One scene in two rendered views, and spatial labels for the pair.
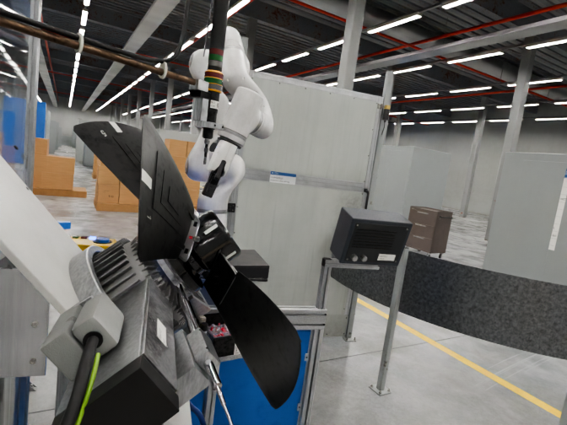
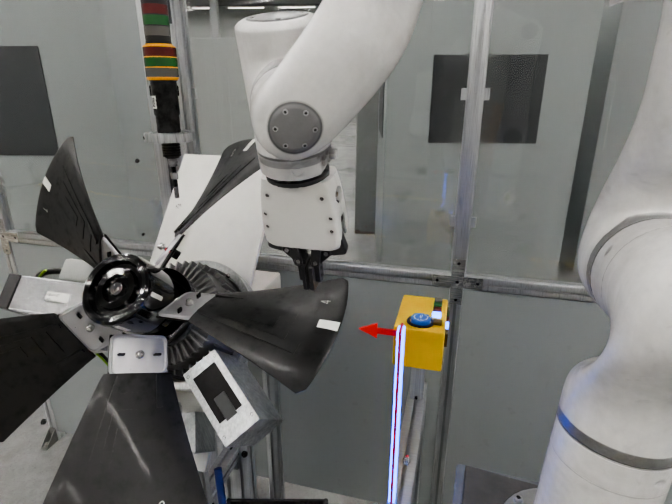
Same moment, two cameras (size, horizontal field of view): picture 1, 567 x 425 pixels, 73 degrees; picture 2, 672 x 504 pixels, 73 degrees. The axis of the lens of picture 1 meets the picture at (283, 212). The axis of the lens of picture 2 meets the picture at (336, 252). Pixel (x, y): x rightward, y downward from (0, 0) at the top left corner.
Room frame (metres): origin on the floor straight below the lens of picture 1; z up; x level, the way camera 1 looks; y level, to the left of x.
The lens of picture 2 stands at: (1.49, -0.23, 1.52)
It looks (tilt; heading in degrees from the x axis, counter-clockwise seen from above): 20 degrees down; 124
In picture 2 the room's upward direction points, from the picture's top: straight up
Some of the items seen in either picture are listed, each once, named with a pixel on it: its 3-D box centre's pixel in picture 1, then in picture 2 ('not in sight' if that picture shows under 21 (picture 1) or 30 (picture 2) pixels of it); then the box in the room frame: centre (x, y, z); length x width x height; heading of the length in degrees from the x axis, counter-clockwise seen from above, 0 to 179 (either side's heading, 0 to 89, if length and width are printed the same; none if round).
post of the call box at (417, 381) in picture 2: not in sight; (418, 372); (1.16, 0.59, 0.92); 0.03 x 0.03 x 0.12; 18
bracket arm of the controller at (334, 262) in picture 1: (351, 263); not in sight; (1.45, -0.29, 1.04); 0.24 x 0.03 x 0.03; 108
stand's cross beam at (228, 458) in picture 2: not in sight; (216, 477); (0.71, 0.37, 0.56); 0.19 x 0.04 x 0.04; 108
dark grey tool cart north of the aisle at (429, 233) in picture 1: (428, 232); not in sight; (7.28, -2.80, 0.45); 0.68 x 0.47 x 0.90; 33
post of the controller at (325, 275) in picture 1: (324, 283); not in sight; (1.42, -0.19, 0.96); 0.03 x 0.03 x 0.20; 18
